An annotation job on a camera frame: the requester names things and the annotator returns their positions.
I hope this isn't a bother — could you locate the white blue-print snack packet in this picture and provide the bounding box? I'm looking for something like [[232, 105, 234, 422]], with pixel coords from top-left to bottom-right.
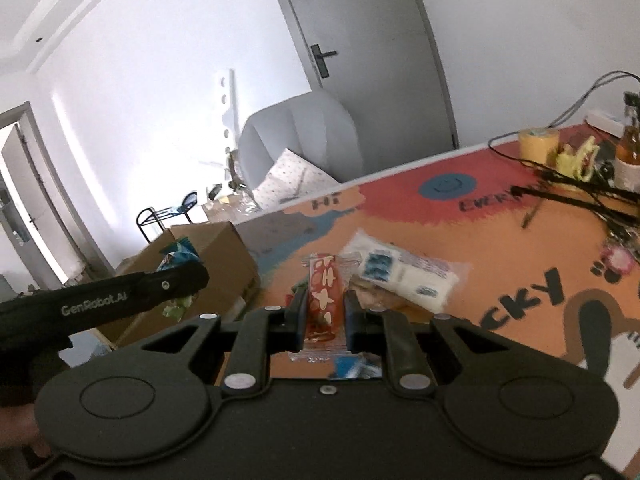
[[340, 229, 471, 313]]

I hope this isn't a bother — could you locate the white inner door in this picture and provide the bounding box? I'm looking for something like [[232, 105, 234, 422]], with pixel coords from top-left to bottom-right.
[[0, 124, 65, 292]]

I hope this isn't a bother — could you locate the colourful printed table mat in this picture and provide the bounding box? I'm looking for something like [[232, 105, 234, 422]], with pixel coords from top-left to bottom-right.
[[235, 122, 640, 476]]

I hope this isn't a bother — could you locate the small pink round item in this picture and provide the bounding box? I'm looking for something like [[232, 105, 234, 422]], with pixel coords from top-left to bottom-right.
[[600, 244, 637, 276]]

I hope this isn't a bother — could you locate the white power strip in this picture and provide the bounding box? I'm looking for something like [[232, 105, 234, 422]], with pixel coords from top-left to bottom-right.
[[585, 109, 627, 137]]

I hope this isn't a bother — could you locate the black shoe rack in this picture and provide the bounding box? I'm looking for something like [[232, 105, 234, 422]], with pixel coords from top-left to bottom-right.
[[136, 191, 207, 244]]

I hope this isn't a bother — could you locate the red flower-print snack packet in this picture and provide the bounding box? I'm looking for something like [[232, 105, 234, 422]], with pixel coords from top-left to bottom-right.
[[301, 252, 351, 356]]

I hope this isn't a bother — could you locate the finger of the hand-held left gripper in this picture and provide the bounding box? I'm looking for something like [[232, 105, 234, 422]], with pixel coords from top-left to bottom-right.
[[114, 262, 211, 312]]

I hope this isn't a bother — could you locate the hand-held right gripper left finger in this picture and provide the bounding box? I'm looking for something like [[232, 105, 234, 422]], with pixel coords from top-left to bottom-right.
[[141, 290, 309, 392]]

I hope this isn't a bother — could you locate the grey cable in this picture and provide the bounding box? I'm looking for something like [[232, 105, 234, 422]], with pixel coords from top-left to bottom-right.
[[547, 71, 640, 130]]

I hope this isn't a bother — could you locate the blue green snack packet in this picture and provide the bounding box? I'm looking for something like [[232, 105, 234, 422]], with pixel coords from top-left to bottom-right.
[[157, 237, 202, 272]]

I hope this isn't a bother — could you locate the dotted white sheet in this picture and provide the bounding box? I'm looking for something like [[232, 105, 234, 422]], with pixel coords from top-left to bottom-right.
[[252, 147, 342, 211]]

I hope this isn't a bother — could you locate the yellow tape roll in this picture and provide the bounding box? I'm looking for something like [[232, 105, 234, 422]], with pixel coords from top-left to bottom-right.
[[518, 127, 561, 166]]

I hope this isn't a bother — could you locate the brown snack packet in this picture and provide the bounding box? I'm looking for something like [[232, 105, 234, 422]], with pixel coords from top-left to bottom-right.
[[350, 280, 416, 313]]

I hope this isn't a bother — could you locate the grey door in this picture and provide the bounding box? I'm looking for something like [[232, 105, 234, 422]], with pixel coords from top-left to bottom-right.
[[262, 0, 461, 183]]

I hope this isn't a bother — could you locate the black cable bundle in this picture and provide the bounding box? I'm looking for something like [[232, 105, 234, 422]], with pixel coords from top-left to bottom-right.
[[487, 132, 640, 226]]

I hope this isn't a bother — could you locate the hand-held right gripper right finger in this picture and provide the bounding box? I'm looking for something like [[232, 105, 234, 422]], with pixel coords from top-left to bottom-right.
[[345, 290, 507, 392]]

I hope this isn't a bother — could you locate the light green snack packet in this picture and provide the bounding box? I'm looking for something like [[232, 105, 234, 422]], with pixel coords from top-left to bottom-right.
[[160, 294, 195, 322]]

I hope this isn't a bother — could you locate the black door handle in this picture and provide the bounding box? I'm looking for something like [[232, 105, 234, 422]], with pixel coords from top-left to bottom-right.
[[310, 43, 339, 79]]

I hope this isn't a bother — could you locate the grey armchair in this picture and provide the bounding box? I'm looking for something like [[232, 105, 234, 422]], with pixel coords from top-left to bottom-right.
[[237, 89, 366, 201]]

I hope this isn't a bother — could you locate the amber glass bottle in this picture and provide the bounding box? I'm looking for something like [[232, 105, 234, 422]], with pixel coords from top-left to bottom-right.
[[613, 91, 640, 192]]

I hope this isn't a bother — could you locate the white perforated board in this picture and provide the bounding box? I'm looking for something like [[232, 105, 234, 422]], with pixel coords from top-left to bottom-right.
[[215, 69, 239, 191]]

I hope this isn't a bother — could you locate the printed logo cardboard box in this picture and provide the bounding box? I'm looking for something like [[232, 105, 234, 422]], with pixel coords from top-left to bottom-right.
[[202, 195, 262, 224]]

